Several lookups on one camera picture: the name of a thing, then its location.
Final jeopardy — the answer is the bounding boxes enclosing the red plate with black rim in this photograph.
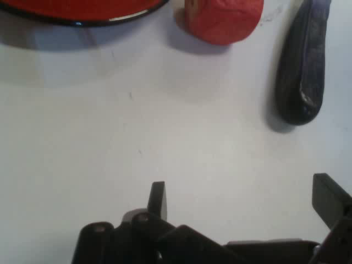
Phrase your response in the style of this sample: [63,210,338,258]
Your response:
[0,0,171,28]

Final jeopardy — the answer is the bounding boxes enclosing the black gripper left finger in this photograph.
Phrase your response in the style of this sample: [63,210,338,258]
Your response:
[71,181,243,264]

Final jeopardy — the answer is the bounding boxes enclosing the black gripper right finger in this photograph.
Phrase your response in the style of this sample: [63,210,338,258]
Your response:
[307,173,352,264]

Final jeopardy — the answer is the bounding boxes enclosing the purple toy eggplant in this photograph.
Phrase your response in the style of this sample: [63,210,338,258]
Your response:
[276,0,332,127]

